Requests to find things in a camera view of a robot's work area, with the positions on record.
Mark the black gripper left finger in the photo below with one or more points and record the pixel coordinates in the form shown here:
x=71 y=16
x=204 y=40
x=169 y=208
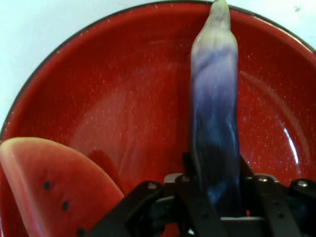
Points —
x=153 y=209

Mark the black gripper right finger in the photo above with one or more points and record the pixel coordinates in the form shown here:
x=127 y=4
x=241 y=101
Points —
x=284 y=209

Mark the purple toy eggplant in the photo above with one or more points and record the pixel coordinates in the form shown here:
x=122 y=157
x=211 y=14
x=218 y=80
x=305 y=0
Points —
x=214 y=111

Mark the toy watermelon slice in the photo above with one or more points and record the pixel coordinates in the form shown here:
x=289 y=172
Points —
x=54 y=187

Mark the red enamel plate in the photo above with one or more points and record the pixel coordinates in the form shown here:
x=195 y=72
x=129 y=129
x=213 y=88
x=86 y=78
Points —
x=123 y=98

